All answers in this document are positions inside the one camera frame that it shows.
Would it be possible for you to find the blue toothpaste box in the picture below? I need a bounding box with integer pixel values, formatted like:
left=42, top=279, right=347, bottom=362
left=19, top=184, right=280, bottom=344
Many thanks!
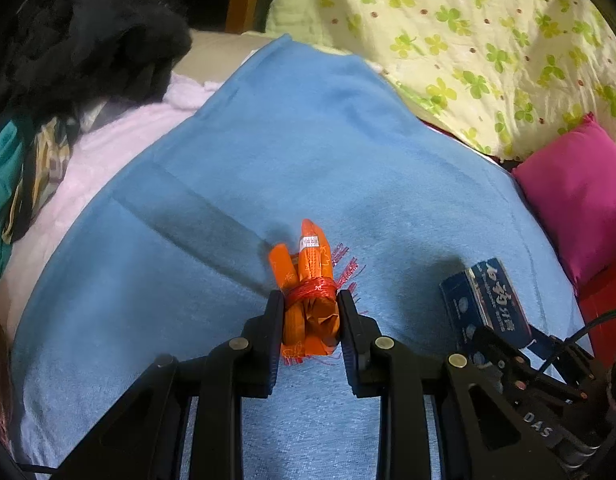
left=439, top=258, right=553, bottom=365

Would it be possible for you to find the orange wrapper bundle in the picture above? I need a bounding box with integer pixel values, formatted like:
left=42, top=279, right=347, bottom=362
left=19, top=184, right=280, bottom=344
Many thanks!
left=269, top=219, right=340, bottom=364

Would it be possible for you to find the red Nilrich paper bag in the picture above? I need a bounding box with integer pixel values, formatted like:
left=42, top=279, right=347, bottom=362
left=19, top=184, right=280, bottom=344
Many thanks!
left=578, top=260, right=616, bottom=367

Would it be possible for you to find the blue blanket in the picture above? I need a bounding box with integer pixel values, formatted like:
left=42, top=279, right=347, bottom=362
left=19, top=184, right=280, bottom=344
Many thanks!
left=12, top=38, right=582, bottom=467

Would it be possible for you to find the magenta pillow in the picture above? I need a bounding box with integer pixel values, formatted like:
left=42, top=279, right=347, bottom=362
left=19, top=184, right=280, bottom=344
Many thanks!
left=512, top=113, right=616, bottom=288

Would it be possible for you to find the teal garment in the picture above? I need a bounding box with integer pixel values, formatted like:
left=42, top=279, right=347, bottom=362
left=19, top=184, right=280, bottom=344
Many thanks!
left=0, top=116, right=34, bottom=277

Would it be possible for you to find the green clover quilt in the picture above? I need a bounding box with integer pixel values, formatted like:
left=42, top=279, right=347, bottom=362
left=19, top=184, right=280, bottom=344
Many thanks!
left=265, top=0, right=616, bottom=160

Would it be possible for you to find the black clothes pile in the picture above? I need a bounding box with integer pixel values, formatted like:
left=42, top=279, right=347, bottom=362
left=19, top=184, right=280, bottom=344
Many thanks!
left=0, top=0, right=192, bottom=120

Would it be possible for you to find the black cable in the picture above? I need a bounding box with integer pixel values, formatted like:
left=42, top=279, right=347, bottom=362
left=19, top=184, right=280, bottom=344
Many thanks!
left=537, top=308, right=616, bottom=380

